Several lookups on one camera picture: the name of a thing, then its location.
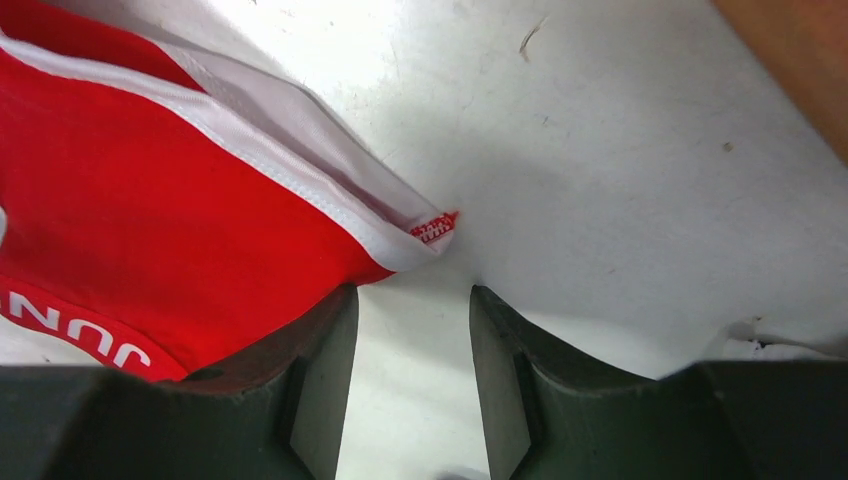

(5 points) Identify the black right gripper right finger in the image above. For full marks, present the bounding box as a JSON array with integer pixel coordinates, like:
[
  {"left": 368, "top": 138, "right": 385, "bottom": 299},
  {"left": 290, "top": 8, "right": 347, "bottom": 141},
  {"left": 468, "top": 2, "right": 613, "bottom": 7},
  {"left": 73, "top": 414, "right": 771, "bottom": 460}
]
[{"left": 469, "top": 285, "right": 847, "bottom": 479}]

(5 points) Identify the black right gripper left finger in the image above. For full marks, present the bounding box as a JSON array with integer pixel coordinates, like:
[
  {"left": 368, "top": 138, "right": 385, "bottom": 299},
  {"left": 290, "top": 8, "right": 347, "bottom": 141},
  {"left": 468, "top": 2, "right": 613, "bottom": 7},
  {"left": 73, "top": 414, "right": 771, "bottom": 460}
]
[{"left": 1, "top": 285, "right": 358, "bottom": 479}]

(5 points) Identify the red underwear white trim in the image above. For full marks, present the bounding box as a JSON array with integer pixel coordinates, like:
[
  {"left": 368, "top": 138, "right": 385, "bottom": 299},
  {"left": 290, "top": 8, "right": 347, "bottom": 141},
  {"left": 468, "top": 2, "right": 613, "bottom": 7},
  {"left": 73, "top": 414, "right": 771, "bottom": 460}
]
[{"left": 1, "top": 1, "right": 456, "bottom": 381}]

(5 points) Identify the wooden compartment tray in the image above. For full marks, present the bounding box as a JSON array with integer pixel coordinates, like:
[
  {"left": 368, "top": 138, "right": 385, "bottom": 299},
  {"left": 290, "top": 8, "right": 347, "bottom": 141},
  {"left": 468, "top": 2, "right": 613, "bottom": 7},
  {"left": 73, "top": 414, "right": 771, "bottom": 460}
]
[{"left": 713, "top": 0, "right": 847, "bottom": 163}]

